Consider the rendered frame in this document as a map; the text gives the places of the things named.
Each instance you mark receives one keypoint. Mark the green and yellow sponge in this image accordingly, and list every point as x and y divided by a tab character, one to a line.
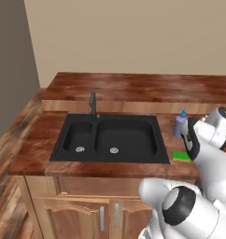
179	155

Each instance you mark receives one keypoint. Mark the black double basin sink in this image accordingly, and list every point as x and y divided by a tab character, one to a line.
127	137

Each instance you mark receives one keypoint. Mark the dark grey tap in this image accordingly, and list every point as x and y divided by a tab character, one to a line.
93	104

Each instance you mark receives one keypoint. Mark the lilac soap dispenser blue pump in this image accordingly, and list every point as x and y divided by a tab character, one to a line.
179	127

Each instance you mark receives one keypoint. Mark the wooden panel under sink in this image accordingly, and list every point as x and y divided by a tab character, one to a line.
99	186

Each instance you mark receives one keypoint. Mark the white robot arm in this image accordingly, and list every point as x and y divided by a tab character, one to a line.
211	174

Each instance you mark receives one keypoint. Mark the wooden cupboard door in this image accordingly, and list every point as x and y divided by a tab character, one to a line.
130	222
71	222

